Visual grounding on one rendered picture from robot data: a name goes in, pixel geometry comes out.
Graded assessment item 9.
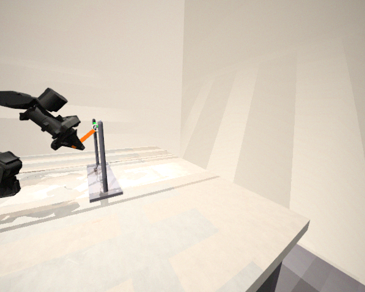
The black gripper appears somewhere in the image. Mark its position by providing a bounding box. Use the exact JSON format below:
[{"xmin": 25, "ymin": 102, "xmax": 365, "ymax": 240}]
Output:
[{"xmin": 39, "ymin": 115, "xmax": 85, "ymax": 151}]

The orange handle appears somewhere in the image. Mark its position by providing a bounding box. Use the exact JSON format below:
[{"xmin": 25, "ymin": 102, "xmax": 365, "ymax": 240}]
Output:
[{"xmin": 72, "ymin": 124, "xmax": 98, "ymax": 149}]

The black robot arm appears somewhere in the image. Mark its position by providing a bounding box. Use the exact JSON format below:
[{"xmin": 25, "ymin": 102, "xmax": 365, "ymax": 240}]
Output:
[{"xmin": 0, "ymin": 88, "xmax": 68, "ymax": 198}]

